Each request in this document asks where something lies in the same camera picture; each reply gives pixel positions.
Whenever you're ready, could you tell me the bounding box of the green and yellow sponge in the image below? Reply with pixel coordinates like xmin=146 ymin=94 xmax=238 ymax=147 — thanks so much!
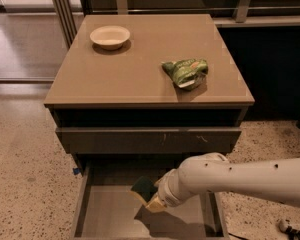
xmin=130 ymin=176 xmax=158 ymax=206

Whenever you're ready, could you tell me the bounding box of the closed top drawer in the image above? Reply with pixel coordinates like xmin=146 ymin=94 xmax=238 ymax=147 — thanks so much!
xmin=56 ymin=127 xmax=241 ymax=154

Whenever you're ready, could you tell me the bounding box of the white paper bowl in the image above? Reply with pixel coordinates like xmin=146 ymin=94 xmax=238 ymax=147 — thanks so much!
xmin=90 ymin=26 xmax=130 ymax=51

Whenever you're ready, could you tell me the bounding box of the metal shelf frame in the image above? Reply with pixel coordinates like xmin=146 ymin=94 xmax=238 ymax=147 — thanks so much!
xmin=52 ymin=0 xmax=300 ymax=43

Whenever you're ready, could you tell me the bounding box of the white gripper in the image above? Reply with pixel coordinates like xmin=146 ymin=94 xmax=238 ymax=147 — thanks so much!
xmin=145 ymin=169 xmax=190 ymax=213

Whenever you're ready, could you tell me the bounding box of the open middle drawer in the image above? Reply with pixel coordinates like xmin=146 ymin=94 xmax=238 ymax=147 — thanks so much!
xmin=70 ymin=158 xmax=230 ymax=240

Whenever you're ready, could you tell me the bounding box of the grey device on floor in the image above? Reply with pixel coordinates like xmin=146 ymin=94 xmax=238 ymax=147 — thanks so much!
xmin=279 ymin=220 xmax=300 ymax=240

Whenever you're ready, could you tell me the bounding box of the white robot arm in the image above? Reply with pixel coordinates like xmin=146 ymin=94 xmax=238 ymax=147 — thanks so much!
xmin=146 ymin=153 xmax=300 ymax=213

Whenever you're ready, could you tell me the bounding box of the blue tape piece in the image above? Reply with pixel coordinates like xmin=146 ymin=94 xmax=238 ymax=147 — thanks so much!
xmin=72 ymin=168 xmax=81 ymax=175

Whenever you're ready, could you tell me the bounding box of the green snack bag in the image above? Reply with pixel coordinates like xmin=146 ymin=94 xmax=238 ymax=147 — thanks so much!
xmin=161 ymin=59 xmax=208 ymax=91

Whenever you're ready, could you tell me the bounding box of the grey drawer cabinet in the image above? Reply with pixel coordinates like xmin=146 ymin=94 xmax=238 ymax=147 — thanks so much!
xmin=43 ymin=14 xmax=256 ymax=240

